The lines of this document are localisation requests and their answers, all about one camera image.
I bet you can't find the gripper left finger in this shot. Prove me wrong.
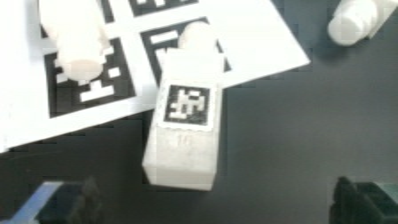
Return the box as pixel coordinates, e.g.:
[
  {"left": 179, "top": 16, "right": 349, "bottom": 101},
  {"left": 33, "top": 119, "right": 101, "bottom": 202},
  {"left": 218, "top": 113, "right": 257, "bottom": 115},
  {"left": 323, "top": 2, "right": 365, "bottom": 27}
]
[{"left": 6, "top": 178, "right": 102, "bottom": 224}]

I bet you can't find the white leg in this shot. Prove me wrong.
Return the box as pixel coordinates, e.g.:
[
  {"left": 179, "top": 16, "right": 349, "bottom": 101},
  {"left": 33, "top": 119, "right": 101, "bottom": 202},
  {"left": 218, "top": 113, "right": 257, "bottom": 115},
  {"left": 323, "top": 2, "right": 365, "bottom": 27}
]
[
  {"left": 326, "top": 0, "right": 398, "bottom": 46},
  {"left": 38, "top": 0, "right": 109, "bottom": 81},
  {"left": 141, "top": 22, "right": 223, "bottom": 191}
]

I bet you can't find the white marker sheet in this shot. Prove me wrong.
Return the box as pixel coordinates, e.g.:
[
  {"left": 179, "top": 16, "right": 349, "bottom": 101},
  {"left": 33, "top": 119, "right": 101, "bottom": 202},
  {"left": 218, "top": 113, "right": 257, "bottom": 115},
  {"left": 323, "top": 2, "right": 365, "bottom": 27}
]
[{"left": 0, "top": 0, "right": 308, "bottom": 153}]

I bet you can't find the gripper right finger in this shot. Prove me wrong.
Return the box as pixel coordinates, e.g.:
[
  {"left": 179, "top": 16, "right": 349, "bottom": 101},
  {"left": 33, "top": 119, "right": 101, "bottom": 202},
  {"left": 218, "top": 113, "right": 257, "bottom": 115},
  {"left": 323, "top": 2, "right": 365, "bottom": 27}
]
[{"left": 328, "top": 177, "right": 398, "bottom": 224}]

